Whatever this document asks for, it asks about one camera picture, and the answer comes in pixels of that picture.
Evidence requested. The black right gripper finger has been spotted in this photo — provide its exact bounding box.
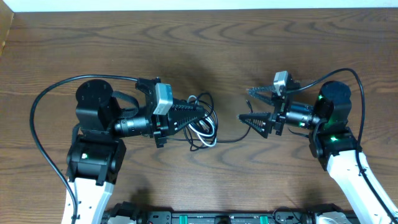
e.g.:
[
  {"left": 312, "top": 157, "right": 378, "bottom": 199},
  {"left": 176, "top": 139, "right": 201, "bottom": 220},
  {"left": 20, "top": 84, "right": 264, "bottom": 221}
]
[
  {"left": 247, "top": 86, "right": 275, "bottom": 106},
  {"left": 238, "top": 112, "right": 272, "bottom": 139}
]

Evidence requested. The black usb cable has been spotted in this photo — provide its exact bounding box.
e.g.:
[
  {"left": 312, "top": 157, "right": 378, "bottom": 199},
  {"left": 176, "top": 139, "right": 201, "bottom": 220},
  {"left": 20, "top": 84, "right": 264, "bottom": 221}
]
[{"left": 167, "top": 91, "right": 253, "bottom": 152}]

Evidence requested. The white usb cable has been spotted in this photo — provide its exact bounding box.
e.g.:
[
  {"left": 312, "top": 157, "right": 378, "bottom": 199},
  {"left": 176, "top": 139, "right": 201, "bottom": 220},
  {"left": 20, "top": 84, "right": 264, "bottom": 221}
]
[{"left": 185, "top": 95, "right": 218, "bottom": 148}]

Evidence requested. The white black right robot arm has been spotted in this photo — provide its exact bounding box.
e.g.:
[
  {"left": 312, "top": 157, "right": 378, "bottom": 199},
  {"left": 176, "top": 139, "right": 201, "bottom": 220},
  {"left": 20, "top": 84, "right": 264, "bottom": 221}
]
[{"left": 238, "top": 71, "right": 397, "bottom": 223}]

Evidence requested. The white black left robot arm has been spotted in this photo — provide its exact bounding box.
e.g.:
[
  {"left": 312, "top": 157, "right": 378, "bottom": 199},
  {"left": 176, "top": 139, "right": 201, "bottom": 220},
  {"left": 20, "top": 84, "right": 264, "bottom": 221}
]
[{"left": 62, "top": 78, "right": 205, "bottom": 223}]

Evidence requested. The brown cardboard side panel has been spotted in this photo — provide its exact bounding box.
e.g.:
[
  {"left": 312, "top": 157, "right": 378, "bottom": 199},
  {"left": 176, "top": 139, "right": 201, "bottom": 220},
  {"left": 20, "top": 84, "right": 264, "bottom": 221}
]
[{"left": 0, "top": 0, "right": 14, "bottom": 55}]

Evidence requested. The black left camera cable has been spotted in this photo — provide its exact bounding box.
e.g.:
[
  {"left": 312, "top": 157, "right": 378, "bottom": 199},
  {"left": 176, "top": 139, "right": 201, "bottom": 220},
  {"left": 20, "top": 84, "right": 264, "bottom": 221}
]
[{"left": 29, "top": 73, "right": 139, "bottom": 224}]

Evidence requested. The black camera cable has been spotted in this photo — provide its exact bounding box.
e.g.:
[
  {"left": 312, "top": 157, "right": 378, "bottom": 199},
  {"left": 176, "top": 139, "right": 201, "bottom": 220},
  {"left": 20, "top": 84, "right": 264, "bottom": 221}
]
[
  {"left": 285, "top": 68, "right": 398, "bottom": 223},
  {"left": 29, "top": 73, "right": 139, "bottom": 224}
]

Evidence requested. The black right camera cable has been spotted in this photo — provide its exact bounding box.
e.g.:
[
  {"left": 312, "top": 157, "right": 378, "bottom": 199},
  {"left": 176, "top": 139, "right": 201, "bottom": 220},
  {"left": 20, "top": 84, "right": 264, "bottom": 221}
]
[{"left": 285, "top": 68, "right": 398, "bottom": 223}]

